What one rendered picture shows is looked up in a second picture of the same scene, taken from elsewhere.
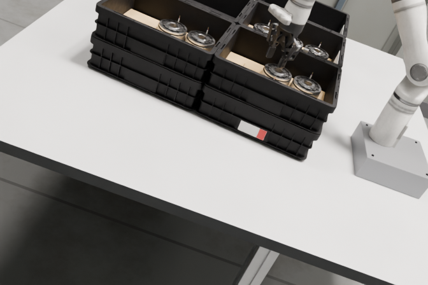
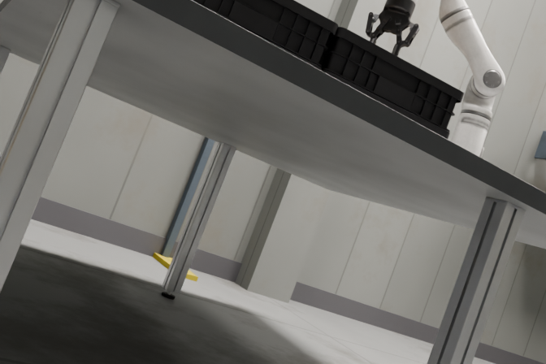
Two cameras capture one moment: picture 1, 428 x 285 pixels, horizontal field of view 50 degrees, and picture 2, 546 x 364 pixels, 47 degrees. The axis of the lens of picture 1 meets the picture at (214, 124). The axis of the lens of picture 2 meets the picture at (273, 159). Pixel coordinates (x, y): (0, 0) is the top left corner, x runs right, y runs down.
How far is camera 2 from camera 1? 1.34 m
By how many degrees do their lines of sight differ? 47
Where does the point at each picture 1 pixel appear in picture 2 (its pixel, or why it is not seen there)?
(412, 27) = (474, 36)
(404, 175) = not seen: hidden behind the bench
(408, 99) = (486, 111)
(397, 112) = (478, 128)
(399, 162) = not seen: hidden behind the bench
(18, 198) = not seen: outside the picture
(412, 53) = (481, 61)
